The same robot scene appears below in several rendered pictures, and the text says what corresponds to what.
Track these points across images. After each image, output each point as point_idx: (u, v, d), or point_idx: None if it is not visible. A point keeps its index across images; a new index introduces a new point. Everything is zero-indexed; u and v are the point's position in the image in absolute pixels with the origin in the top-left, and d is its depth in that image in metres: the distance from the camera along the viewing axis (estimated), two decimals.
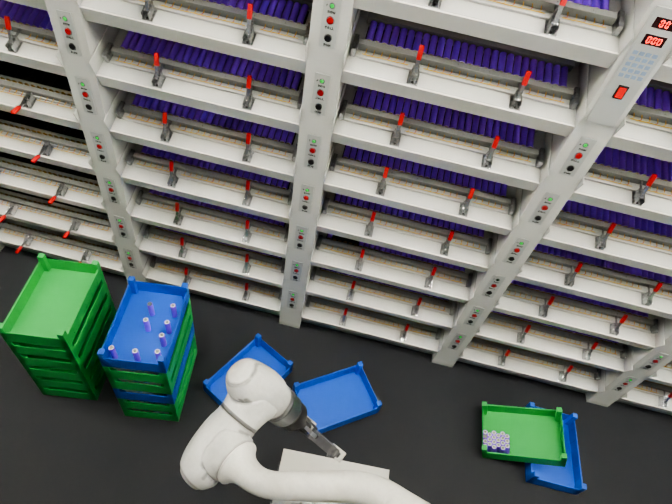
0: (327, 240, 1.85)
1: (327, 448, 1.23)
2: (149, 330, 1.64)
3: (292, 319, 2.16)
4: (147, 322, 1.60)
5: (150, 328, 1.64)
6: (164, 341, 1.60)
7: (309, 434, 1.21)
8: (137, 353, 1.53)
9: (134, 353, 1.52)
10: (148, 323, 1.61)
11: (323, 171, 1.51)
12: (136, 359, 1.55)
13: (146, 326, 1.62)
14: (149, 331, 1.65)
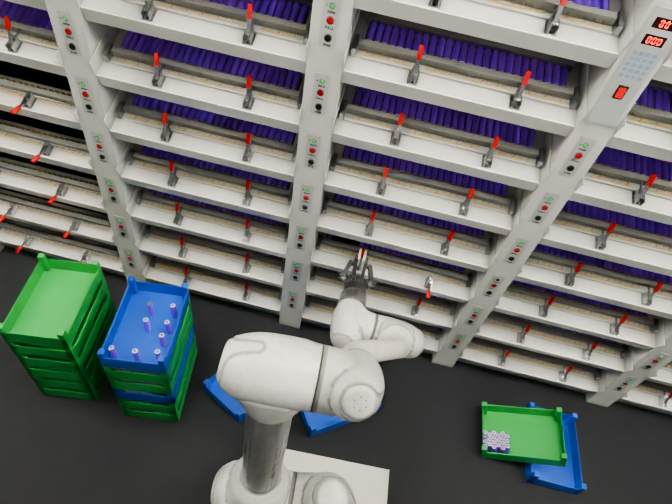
0: (327, 240, 1.85)
1: (346, 266, 1.72)
2: (149, 330, 1.64)
3: (292, 319, 2.16)
4: (147, 322, 1.60)
5: (150, 328, 1.64)
6: (164, 341, 1.60)
7: (339, 276, 1.67)
8: (137, 353, 1.53)
9: (134, 353, 1.53)
10: (148, 323, 1.61)
11: (323, 171, 1.51)
12: (136, 359, 1.55)
13: (146, 326, 1.62)
14: (149, 331, 1.65)
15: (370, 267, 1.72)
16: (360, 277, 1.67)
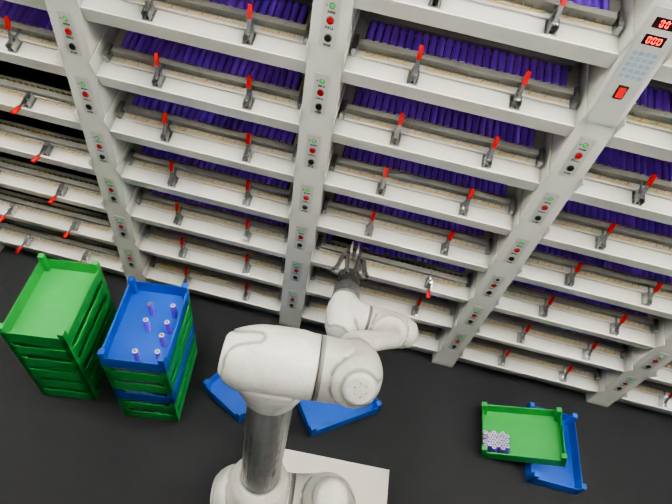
0: (326, 245, 1.84)
1: (338, 259, 1.74)
2: (149, 330, 1.64)
3: (292, 319, 2.16)
4: (147, 322, 1.60)
5: (150, 328, 1.64)
6: (164, 341, 1.60)
7: (332, 269, 1.69)
8: (137, 353, 1.53)
9: (134, 353, 1.53)
10: (148, 323, 1.61)
11: (323, 171, 1.51)
12: (136, 359, 1.55)
13: (146, 326, 1.62)
14: (149, 331, 1.65)
15: (363, 260, 1.75)
16: (353, 270, 1.69)
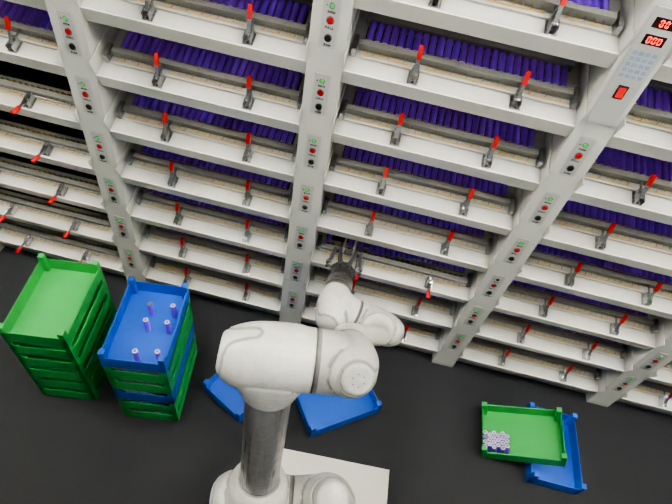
0: (326, 245, 1.84)
1: (361, 261, 1.76)
2: (149, 330, 1.64)
3: (292, 319, 2.16)
4: (147, 322, 1.60)
5: (150, 328, 1.64)
6: (349, 239, 1.86)
7: (360, 274, 1.71)
8: (137, 353, 1.53)
9: (134, 353, 1.53)
10: (148, 323, 1.61)
11: (323, 171, 1.51)
12: (136, 359, 1.55)
13: (146, 326, 1.62)
14: (149, 331, 1.65)
15: (334, 253, 1.78)
16: None
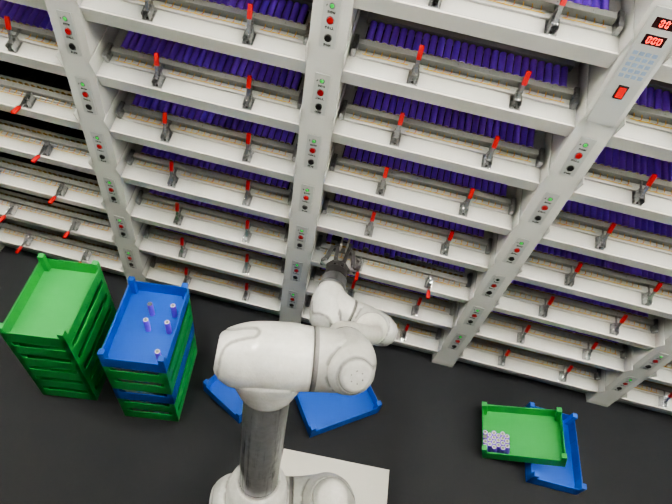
0: (326, 245, 1.84)
1: (328, 251, 1.76)
2: (149, 330, 1.64)
3: (292, 319, 2.16)
4: (147, 322, 1.60)
5: (150, 328, 1.64)
6: (349, 239, 1.86)
7: (321, 260, 1.71)
8: (348, 239, 1.85)
9: (347, 241, 1.85)
10: (148, 323, 1.61)
11: (323, 171, 1.51)
12: None
13: (146, 326, 1.62)
14: (149, 331, 1.65)
15: (353, 253, 1.76)
16: (342, 262, 1.71)
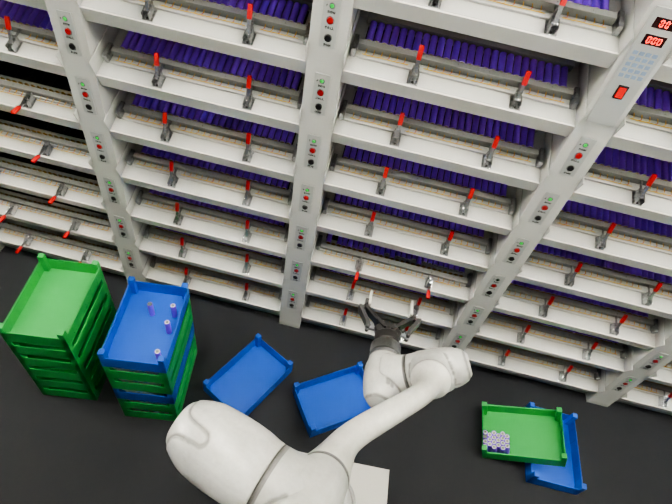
0: (326, 245, 1.84)
1: (361, 313, 1.54)
2: None
3: (292, 319, 2.16)
4: (340, 242, 1.85)
5: None
6: (349, 239, 1.86)
7: (367, 327, 1.49)
8: (346, 244, 1.86)
9: (346, 246, 1.86)
10: (340, 240, 1.86)
11: (323, 171, 1.51)
12: (348, 237, 1.88)
13: (342, 238, 1.86)
14: None
15: (417, 320, 1.55)
16: (395, 324, 1.51)
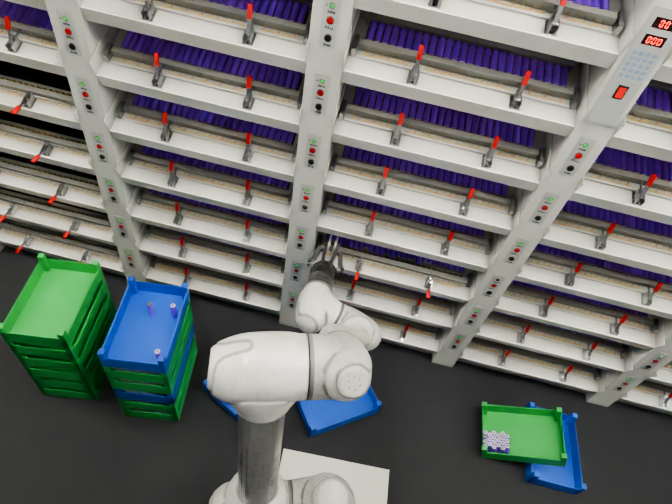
0: None
1: (341, 260, 1.75)
2: None
3: (292, 319, 2.16)
4: (340, 242, 1.85)
5: None
6: (349, 239, 1.86)
7: (342, 273, 1.70)
8: (346, 244, 1.86)
9: (346, 246, 1.86)
10: (340, 240, 1.86)
11: (323, 171, 1.51)
12: (348, 237, 1.88)
13: (342, 238, 1.86)
14: None
15: (318, 253, 1.77)
16: None
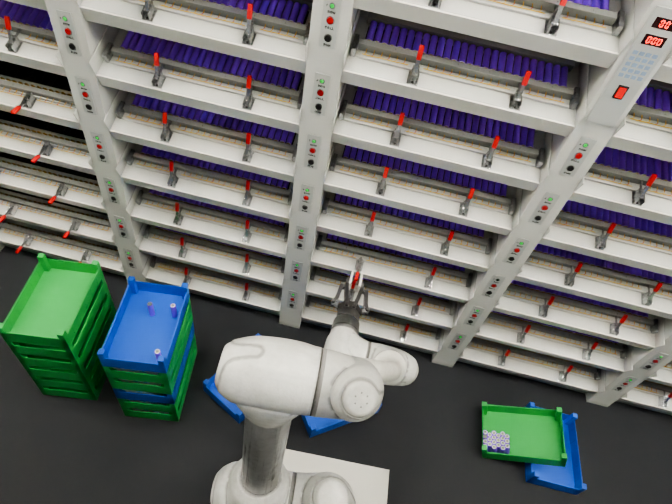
0: (327, 242, 1.84)
1: (337, 291, 1.71)
2: None
3: (292, 319, 2.16)
4: (341, 239, 1.86)
5: None
6: None
7: (332, 302, 1.66)
8: (347, 241, 1.86)
9: (346, 243, 1.87)
10: (341, 237, 1.86)
11: (323, 171, 1.51)
12: None
13: None
14: None
15: (366, 292, 1.72)
16: (354, 303, 1.66)
